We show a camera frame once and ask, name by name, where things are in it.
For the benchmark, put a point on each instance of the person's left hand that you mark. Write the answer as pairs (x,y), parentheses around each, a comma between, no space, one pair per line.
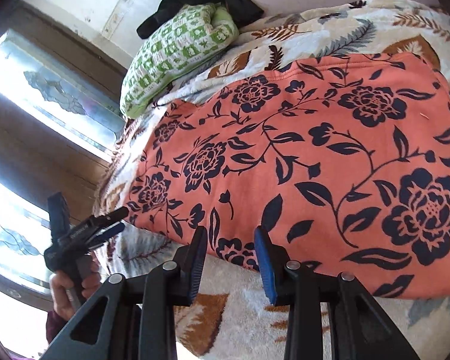
(60,302)

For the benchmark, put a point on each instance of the black garment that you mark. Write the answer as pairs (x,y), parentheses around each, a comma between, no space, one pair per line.
(183,0)

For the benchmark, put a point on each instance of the orange floral garment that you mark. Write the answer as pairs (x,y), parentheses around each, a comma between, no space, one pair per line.
(322,138)

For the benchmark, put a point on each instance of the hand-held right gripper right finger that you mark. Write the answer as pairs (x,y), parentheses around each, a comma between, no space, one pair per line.
(264,266)

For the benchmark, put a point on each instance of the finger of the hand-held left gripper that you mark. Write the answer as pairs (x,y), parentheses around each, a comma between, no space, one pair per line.
(110,230)
(114,214)

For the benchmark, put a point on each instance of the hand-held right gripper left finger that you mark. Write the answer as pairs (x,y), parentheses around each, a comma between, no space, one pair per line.
(195,266)

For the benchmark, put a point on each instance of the stained glass door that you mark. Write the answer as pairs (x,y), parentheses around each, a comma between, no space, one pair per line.
(60,90)

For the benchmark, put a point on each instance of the green checkered pillow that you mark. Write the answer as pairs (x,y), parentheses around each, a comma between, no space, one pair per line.
(172,52)

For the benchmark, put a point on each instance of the person's left forearm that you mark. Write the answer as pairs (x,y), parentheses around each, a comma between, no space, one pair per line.
(54,326)

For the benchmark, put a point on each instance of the leaf print blanket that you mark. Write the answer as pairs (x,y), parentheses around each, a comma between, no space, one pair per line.
(322,33)

